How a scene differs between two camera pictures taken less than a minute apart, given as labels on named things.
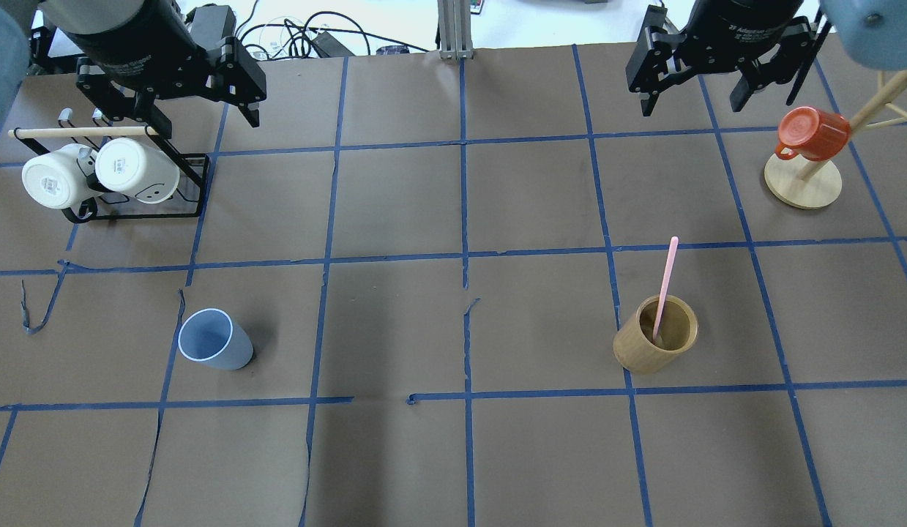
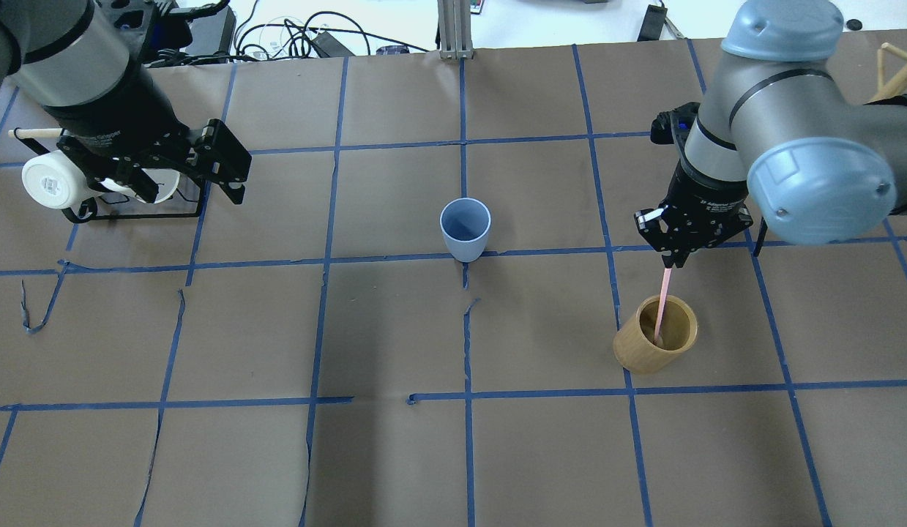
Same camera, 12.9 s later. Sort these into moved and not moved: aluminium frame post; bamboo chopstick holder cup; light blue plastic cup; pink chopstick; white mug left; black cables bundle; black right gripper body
Moved: light blue plastic cup; black right gripper body
Not moved: aluminium frame post; pink chopstick; white mug left; black cables bundle; bamboo chopstick holder cup
